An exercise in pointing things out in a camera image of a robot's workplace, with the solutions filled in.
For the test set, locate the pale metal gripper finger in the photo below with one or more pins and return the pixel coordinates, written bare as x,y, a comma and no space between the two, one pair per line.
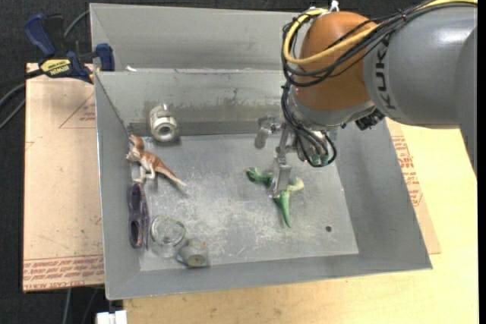
281,180
262,136

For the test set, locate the green toy dinosaur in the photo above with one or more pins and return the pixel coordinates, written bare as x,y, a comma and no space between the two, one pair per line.
284,209

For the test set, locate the grey metal bin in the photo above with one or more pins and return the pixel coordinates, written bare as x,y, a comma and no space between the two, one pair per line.
235,208

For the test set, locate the silver metal coupling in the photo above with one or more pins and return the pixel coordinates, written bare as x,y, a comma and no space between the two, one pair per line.
163,125

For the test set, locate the brown toy dinosaur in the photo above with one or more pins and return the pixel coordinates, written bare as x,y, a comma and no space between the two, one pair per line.
152,163

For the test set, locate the clear glass cup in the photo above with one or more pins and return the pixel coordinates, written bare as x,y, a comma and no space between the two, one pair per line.
167,236

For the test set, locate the purple sunglasses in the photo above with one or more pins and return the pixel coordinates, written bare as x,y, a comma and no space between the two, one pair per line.
136,231

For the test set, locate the brown cardboard board, red print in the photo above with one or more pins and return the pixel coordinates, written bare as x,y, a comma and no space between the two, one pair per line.
57,182

